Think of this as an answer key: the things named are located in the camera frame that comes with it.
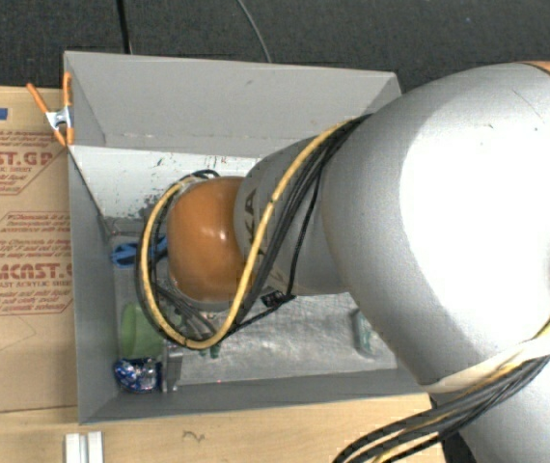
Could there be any pale green cup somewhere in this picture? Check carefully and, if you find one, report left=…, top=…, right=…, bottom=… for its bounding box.
left=120, top=302, right=166, bottom=359

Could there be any dark green flat block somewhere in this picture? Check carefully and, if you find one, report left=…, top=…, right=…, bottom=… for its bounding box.
left=349, top=308, right=378, bottom=357

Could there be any grey metal bin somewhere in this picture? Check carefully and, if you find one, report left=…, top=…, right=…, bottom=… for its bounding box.
left=62, top=49, right=433, bottom=426

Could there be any blue looped plastic object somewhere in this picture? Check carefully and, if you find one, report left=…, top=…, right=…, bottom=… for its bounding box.
left=109, top=237, right=169, bottom=270

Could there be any blue and silver shiny packet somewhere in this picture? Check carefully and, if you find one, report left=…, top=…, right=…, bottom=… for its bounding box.
left=112, top=358, right=163, bottom=395

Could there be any brown cardboard board red print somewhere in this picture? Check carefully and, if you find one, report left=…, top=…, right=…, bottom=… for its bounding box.
left=0, top=83, right=80, bottom=417

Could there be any black cylinder on white bracket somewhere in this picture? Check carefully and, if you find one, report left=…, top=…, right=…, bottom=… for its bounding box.
left=260, top=290, right=297, bottom=309

